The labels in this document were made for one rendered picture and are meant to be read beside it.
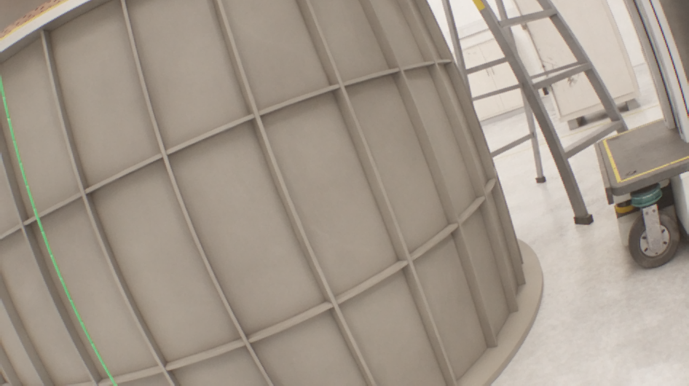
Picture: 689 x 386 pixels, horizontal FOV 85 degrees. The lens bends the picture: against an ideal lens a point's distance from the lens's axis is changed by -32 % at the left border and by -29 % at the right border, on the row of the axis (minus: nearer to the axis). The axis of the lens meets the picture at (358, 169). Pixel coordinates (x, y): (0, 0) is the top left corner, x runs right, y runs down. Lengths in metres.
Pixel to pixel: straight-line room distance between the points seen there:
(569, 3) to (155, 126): 4.00
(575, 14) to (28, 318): 4.39
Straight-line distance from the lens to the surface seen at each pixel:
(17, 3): 1.25
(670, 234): 1.48
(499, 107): 8.19
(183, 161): 0.93
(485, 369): 1.26
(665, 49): 1.47
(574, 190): 2.06
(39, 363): 1.24
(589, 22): 4.50
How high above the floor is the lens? 0.69
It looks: 4 degrees down
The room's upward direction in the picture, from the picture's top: 21 degrees counter-clockwise
